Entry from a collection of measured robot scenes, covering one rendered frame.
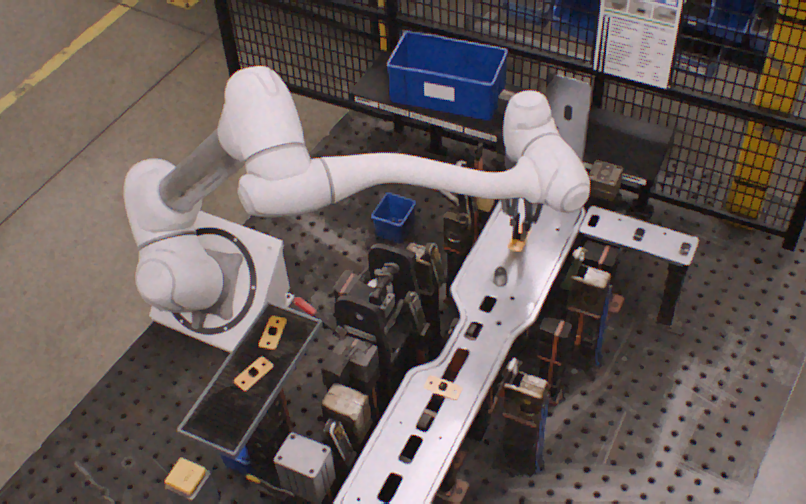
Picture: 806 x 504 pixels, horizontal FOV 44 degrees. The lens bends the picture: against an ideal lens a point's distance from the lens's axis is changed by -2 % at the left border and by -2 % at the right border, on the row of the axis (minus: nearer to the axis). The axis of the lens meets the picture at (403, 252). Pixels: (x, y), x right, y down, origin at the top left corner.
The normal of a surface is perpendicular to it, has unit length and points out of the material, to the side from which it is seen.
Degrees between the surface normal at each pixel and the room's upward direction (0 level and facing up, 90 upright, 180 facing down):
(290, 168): 42
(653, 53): 90
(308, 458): 0
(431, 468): 0
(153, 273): 48
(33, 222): 0
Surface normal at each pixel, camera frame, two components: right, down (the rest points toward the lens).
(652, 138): -0.04, -0.65
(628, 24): -0.43, 0.70
